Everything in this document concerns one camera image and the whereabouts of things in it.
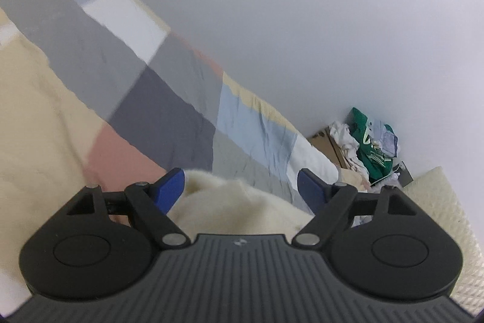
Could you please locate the green printed garment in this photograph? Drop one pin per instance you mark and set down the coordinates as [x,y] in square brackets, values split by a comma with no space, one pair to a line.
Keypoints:
[372,156]

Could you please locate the patchwork bed quilt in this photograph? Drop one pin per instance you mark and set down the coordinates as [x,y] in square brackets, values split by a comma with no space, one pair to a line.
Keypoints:
[170,111]

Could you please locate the cream quilted pillow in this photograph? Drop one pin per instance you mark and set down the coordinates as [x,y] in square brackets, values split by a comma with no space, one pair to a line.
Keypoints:
[450,209]

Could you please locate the brown cardboard box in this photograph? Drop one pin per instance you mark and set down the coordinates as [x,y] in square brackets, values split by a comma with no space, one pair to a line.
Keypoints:
[325,143]

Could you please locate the white crumpled cloth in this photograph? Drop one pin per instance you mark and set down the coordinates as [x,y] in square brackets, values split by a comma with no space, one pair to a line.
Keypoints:
[346,141]

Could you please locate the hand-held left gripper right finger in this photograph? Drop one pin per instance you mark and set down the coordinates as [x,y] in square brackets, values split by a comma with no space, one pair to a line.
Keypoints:
[312,188]

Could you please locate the light blue garment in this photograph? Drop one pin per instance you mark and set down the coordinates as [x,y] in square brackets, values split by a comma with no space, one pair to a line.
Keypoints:
[388,141]

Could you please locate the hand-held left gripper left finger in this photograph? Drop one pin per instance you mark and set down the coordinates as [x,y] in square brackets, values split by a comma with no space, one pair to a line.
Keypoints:
[171,186]

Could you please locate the small dark box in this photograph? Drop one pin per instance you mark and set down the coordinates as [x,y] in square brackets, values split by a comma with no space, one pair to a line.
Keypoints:
[404,173]

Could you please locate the cream fuzzy sweater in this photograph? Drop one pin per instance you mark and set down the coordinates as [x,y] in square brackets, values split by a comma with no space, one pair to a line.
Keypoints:
[234,209]

